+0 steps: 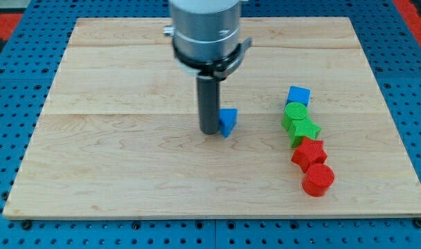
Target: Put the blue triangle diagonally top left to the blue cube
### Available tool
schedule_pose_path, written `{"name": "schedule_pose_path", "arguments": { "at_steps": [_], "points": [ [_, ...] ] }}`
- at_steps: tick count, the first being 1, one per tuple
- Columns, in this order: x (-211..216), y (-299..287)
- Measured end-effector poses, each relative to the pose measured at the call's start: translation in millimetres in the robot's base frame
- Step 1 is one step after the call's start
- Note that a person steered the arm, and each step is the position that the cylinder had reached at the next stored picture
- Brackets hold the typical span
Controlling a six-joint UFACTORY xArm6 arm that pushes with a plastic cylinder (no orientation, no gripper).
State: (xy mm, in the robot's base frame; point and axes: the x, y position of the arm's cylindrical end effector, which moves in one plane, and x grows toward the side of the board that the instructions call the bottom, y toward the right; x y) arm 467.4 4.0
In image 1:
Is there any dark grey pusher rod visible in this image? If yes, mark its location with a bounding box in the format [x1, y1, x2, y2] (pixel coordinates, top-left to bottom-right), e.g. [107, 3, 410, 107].
[197, 75, 220, 135]

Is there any blue triangle block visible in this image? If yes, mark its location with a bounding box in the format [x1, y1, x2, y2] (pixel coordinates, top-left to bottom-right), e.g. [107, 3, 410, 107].
[219, 108, 238, 138]

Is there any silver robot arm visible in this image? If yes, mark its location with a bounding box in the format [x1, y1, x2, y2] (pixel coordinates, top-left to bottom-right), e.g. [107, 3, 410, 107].
[163, 0, 252, 135]

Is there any blue cube block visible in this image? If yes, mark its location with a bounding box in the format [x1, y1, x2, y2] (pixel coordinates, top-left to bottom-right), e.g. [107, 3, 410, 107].
[286, 86, 311, 106]

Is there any green cylinder block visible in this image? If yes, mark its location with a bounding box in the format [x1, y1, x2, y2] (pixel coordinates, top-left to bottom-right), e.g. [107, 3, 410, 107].
[282, 102, 308, 131]

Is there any green star block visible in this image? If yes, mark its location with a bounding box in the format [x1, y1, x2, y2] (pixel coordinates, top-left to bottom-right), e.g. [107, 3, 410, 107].
[288, 117, 321, 148]

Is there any wooden board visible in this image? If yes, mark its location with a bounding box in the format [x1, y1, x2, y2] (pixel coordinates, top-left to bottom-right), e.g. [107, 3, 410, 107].
[3, 17, 421, 221]

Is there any red star block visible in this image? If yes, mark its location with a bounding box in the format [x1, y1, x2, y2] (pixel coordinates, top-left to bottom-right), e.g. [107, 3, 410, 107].
[291, 137, 328, 173]

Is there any red cylinder block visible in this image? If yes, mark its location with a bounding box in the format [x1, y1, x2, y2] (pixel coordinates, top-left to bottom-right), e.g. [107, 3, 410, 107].
[302, 163, 335, 197]

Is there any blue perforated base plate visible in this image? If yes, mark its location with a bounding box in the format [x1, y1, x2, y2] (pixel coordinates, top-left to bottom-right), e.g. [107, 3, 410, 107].
[0, 0, 421, 248]

